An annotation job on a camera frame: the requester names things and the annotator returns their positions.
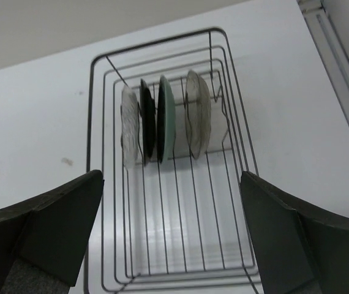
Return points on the right side aluminium rail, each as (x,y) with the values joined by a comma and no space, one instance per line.
(330,50)

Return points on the blue floral patterned plate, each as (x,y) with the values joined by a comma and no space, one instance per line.
(166,120)

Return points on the black round plate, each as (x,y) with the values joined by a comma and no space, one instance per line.
(148,111)

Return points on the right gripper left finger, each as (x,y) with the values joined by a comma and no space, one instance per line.
(43,239)

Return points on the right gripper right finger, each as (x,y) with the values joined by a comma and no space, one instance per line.
(299,247)

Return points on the smoky square glass plate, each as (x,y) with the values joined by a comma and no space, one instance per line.
(197,114)

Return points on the clear textured glass plate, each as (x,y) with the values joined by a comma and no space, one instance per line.
(130,127)

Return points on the grey wire dish rack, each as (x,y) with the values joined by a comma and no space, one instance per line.
(177,226)

